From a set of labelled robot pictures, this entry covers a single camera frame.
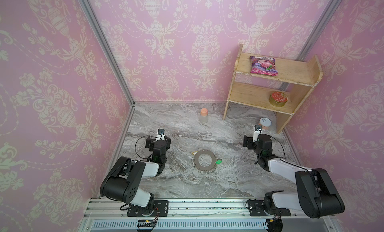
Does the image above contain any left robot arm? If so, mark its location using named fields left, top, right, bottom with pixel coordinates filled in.
left=100, top=129, right=171, bottom=216

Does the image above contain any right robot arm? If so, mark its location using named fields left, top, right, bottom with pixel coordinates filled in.
left=243, top=134, right=345, bottom=219

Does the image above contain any white lid small jar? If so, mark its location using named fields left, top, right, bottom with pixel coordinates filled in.
left=259, top=118, right=272, bottom=131

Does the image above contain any orange cap clear bottle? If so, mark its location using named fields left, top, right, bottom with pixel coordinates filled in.
left=199, top=108, right=208, bottom=124

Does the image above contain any red lid gold tin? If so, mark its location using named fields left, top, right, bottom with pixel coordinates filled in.
left=269, top=91, right=288, bottom=107

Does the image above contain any wooden two-tier shelf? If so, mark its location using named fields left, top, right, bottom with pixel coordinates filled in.
left=222, top=43, right=324, bottom=134

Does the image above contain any pink snack bag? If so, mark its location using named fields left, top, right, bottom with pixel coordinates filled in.
left=250, top=56, right=278, bottom=76

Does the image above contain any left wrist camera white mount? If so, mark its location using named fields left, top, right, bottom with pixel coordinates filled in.
left=156, top=128, right=165, bottom=141

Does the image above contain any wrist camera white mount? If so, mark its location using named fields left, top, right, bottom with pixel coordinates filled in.
left=253, top=125, right=262, bottom=142
left=156, top=128, right=165, bottom=141

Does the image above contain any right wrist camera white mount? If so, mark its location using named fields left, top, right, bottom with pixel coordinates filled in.
left=253, top=125, right=262, bottom=142

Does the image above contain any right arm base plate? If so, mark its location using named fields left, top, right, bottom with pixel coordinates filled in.
left=245, top=199, right=291, bottom=217

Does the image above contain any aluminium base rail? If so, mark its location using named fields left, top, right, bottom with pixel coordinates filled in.
left=79, top=198, right=342, bottom=232

